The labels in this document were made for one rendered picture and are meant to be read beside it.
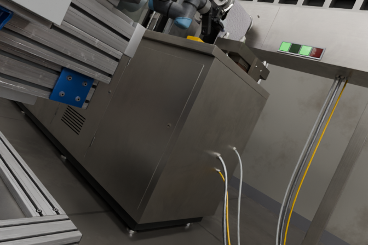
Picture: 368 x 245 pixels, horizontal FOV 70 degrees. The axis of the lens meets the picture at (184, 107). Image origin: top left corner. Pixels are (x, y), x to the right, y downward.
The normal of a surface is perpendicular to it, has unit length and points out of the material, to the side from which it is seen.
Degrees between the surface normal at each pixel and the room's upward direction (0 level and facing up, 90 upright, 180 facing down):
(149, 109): 90
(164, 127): 90
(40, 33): 90
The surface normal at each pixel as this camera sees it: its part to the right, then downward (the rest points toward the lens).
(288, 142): -0.54, -0.24
